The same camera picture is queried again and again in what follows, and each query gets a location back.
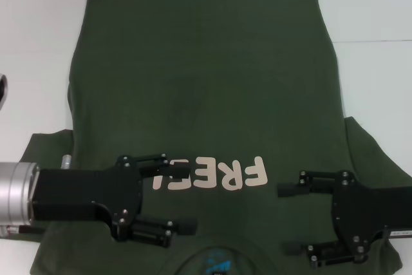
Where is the dark green t-shirt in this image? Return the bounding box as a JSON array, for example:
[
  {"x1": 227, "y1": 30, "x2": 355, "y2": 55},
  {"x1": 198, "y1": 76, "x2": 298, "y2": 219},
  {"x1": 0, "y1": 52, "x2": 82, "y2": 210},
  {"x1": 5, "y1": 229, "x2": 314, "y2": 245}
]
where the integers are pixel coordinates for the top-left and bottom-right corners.
[{"x1": 17, "y1": 0, "x2": 412, "y2": 275}]

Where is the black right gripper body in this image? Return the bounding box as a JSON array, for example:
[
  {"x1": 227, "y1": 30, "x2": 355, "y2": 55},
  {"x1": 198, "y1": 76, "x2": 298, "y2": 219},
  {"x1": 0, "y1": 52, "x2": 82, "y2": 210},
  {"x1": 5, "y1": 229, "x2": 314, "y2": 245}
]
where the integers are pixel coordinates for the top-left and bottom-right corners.
[{"x1": 331, "y1": 169, "x2": 412, "y2": 258}]

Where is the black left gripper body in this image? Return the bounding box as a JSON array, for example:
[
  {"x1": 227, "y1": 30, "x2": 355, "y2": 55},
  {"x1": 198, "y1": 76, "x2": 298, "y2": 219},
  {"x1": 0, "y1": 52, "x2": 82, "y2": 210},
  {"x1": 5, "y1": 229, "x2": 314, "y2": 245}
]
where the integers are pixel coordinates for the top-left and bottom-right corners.
[{"x1": 32, "y1": 155, "x2": 145, "y2": 242}]

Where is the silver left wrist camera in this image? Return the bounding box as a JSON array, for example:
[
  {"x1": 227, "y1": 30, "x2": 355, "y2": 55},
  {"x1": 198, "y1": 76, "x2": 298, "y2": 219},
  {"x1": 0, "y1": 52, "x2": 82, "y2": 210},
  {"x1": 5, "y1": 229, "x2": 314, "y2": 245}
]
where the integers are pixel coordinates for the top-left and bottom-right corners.
[{"x1": 0, "y1": 73, "x2": 9, "y2": 111}]

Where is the left gripper cable with plug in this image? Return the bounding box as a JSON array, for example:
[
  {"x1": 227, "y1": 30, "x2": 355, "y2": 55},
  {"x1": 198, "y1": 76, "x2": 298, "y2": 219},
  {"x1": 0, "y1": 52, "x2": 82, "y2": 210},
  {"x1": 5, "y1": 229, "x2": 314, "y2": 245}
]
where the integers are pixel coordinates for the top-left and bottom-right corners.
[{"x1": 0, "y1": 223, "x2": 46, "y2": 239}]

